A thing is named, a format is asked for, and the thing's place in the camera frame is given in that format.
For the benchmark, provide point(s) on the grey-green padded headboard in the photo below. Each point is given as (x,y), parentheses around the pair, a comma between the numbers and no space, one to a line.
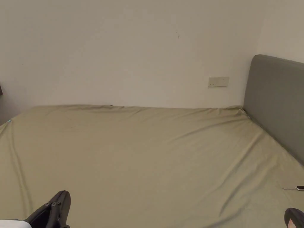
(275,102)

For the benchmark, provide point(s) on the bed with olive green sheet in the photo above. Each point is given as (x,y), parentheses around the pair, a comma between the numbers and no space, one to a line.
(147,161)

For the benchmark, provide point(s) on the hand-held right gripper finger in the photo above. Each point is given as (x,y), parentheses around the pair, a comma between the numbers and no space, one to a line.
(296,215)

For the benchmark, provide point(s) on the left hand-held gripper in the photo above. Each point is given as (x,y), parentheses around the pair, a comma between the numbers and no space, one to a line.
(14,224)

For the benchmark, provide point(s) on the white wall socket plate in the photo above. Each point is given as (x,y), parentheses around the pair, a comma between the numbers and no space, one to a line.
(218,81)

